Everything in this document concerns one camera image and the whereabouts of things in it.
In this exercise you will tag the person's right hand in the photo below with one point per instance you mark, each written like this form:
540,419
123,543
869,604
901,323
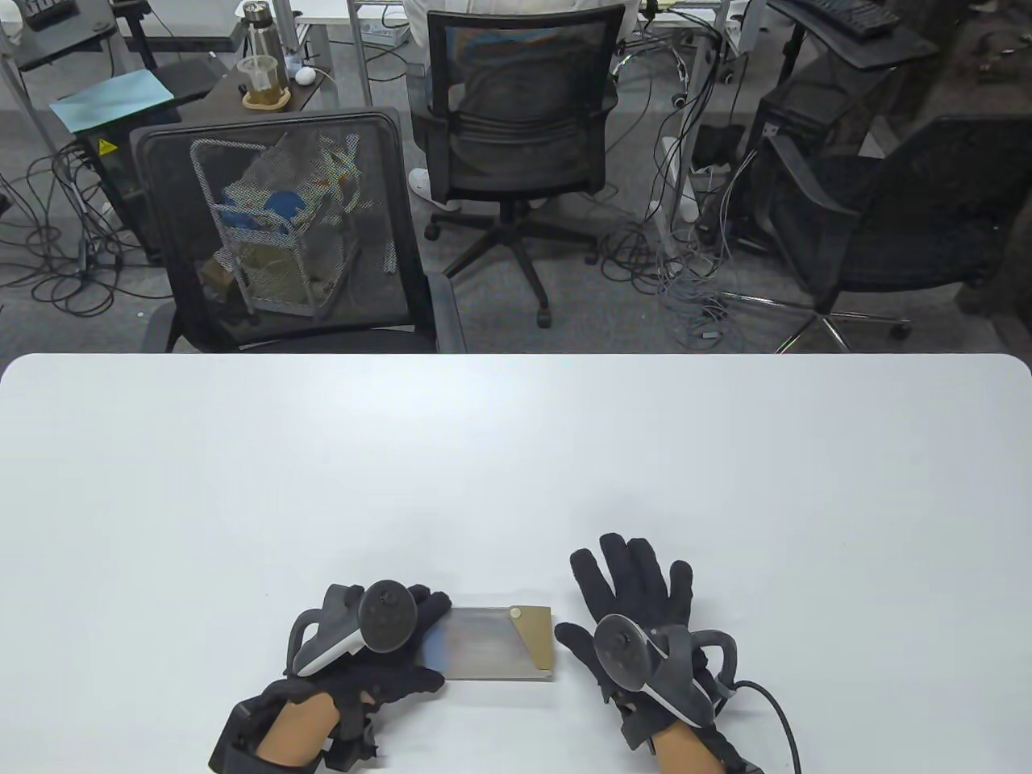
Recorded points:
629,580

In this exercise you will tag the person's left hand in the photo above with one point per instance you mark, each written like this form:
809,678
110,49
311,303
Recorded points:
387,677

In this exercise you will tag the beige pull-out pencil case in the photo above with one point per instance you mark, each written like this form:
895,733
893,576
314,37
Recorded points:
492,645

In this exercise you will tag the person's left forearm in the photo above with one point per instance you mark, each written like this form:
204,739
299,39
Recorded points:
298,730

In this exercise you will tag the person's right forearm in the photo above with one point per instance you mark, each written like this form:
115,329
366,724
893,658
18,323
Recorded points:
685,750

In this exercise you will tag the grey hand tracker controller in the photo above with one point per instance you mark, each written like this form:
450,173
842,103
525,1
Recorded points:
387,617
625,653

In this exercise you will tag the black mesh-back chair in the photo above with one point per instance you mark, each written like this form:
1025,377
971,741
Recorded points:
322,343

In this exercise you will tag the black swivel office chair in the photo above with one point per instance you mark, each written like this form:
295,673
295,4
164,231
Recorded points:
516,153

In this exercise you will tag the black chair chrome base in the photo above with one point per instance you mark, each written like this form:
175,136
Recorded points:
911,226

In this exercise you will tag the black cabinet yellow label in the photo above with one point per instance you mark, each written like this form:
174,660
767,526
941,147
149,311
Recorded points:
113,185

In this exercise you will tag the black keyboard desk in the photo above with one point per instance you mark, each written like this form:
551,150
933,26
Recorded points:
887,52

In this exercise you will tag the wooden coaster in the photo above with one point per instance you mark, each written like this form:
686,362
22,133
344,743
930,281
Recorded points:
268,101

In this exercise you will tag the dark brown side desk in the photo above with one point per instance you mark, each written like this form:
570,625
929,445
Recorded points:
226,105

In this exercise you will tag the white computer mouse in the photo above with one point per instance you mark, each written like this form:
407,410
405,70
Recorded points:
305,75

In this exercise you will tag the black keyboard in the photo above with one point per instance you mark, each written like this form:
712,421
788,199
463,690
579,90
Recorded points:
846,14

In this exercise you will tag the clear plastic cup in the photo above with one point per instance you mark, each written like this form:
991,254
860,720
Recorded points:
260,81

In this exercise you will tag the black flat tray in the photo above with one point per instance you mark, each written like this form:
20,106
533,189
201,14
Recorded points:
189,76

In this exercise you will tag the teal folder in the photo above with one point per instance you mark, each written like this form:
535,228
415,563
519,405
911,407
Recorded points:
113,101

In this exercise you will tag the steel water bottle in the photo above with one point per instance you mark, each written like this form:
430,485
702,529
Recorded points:
260,36

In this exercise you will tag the black stand desk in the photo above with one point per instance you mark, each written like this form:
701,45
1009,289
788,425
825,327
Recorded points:
64,36

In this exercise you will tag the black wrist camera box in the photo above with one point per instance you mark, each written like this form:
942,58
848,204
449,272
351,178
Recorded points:
238,746
746,766

